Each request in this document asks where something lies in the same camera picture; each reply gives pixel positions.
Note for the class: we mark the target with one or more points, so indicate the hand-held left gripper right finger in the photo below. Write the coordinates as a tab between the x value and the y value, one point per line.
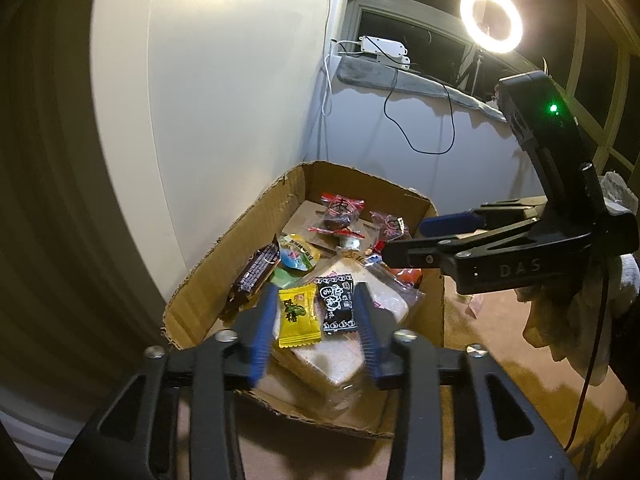
365	320

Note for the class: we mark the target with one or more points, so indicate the yellow snack packet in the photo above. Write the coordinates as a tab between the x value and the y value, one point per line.
297	327

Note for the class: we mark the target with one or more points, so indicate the red dark candy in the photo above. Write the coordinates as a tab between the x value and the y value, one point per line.
339	215

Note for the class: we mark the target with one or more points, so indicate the small black candy packet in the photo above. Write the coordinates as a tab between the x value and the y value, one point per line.
335	305

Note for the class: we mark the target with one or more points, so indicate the red print clear packet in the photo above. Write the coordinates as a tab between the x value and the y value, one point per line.
392	225

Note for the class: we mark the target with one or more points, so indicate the brown chocolate bar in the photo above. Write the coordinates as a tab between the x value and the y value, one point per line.
252	275

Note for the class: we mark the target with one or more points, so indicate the cardboard box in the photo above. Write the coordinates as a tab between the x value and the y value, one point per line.
295	185

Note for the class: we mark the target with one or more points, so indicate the white power strip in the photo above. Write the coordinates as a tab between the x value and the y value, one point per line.
382	46

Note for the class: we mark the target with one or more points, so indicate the orange snack packet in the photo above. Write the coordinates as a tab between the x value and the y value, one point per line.
407	275

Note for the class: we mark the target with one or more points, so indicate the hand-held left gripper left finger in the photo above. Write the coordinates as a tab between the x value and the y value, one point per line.
265	320

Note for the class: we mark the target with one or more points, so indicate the green jelly cup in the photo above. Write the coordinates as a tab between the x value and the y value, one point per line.
297	255

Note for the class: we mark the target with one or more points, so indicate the small silver candy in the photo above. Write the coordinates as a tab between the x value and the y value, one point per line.
351	245

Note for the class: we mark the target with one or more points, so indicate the person's right hand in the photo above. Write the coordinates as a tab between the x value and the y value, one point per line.
570	320

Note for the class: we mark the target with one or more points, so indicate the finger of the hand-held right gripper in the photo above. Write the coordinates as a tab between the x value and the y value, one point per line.
447	224
415	254

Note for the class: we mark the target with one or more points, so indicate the sliced bread packet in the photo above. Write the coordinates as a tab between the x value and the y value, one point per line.
330	360

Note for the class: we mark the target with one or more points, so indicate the pink wrapper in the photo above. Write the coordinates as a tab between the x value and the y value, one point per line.
471	305

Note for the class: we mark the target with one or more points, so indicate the white window frame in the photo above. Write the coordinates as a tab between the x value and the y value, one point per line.
367	2

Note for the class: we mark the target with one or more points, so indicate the green snack packet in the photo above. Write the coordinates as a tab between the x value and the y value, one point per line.
284	277

